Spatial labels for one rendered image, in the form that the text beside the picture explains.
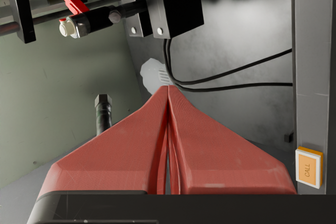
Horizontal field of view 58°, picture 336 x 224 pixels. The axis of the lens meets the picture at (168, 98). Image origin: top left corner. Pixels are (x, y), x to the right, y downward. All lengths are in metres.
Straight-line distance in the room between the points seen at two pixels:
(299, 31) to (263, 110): 0.25
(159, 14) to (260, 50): 0.19
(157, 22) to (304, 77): 0.22
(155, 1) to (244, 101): 0.27
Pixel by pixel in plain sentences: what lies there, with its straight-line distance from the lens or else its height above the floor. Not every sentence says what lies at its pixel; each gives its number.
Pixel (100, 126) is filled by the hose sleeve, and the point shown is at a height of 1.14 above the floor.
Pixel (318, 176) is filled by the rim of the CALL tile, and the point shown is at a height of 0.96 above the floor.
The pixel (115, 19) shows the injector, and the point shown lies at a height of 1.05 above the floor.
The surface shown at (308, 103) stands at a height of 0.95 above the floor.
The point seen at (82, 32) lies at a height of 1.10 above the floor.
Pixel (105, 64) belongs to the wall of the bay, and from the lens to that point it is 0.78.
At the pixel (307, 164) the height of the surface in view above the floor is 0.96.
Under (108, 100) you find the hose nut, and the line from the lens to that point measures 0.40.
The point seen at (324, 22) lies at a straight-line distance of 0.36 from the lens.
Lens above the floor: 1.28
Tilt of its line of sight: 36 degrees down
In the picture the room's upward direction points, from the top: 120 degrees counter-clockwise
